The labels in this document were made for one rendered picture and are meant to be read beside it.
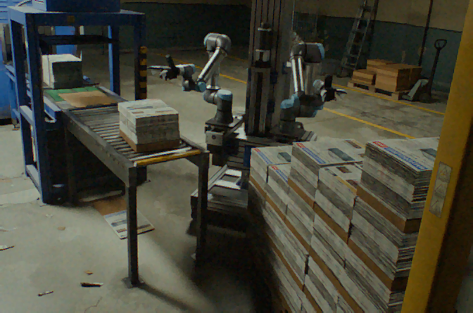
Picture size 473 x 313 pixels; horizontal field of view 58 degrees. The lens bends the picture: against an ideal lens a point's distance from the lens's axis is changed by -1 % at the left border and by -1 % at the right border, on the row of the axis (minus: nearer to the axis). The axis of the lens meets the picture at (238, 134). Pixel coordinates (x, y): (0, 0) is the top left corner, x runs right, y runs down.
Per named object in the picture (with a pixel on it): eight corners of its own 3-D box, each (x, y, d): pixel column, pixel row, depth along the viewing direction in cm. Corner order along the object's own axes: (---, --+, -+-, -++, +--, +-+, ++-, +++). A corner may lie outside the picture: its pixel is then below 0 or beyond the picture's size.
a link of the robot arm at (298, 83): (288, 38, 298) (294, 100, 279) (304, 39, 300) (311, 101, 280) (284, 48, 309) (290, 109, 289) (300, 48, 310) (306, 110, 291)
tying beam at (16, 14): (146, 25, 368) (145, 13, 365) (26, 26, 313) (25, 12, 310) (115, 18, 419) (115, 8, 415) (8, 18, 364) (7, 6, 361)
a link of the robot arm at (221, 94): (224, 111, 324) (224, 93, 320) (212, 107, 333) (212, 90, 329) (235, 108, 332) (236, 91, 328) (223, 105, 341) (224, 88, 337)
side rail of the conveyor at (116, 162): (136, 185, 251) (136, 166, 247) (128, 187, 248) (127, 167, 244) (67, 122, 351) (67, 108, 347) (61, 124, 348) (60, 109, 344)
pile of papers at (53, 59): (84, 86, 424) (82, 60, 416) (52, 88, 407) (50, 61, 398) (72, 79, 452) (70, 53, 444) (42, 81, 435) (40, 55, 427)
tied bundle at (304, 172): (349, 179, 240) (355, 139, 233) (381, 202, 214) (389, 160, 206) (286, 184, 228) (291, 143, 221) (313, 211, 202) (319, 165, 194)
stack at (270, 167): (292, 250, 317) (305, 143, 291) (389, 380, 213) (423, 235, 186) (242, 257, 305) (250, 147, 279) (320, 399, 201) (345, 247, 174)
